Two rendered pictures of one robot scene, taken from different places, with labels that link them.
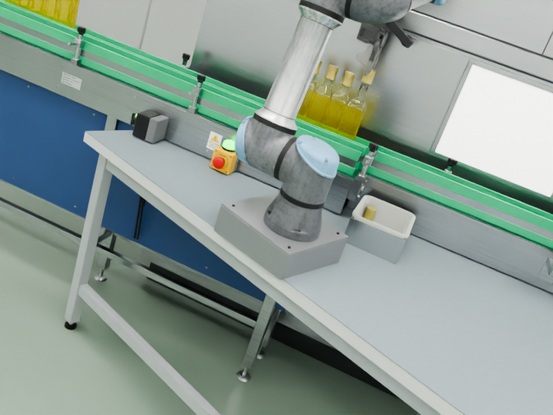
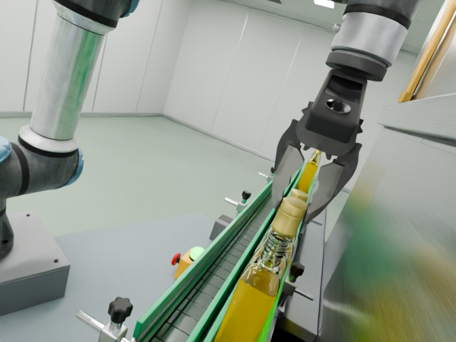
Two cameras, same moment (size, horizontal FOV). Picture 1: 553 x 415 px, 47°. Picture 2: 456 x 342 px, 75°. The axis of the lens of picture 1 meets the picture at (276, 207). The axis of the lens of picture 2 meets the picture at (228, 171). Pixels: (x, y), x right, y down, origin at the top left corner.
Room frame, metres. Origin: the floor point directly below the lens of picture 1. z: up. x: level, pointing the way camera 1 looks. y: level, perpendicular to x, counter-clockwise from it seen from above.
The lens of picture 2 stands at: (1.98, -0.53, 1.32)
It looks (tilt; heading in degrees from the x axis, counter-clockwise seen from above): 16 degrees down; 93
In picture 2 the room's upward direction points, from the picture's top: 19 degrees clockwise
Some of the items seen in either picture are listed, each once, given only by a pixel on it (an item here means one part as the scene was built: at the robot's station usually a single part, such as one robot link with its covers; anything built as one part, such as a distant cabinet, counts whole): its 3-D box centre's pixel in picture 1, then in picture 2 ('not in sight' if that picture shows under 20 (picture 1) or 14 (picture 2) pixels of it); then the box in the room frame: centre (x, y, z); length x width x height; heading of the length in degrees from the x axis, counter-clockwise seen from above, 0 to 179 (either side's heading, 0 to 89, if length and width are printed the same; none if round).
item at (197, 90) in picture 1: (193, 95); (233, 207); (1.99, 0.37, 0.94); 0.07 x 0.04 x 0.13; 168
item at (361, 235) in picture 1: (380, 226); not in sight; (1.82, -0.32, 0.79); 0.27 x 0.17 x 0.08; 168
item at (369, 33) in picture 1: (377, 25); (336, 109); (2.06, -0.11, 1.32); 0.09 x 0.08 x 0.12; 78
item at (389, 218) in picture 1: (380, 226); not in sight; (1.79, -0.32, 0.80); 0.22 x 0.17 x 0.09; 168
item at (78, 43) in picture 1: (74, 46); (264, 178); (2.08, 0.82, 0.94); 0.07 x 0.04 x 0.13; 168
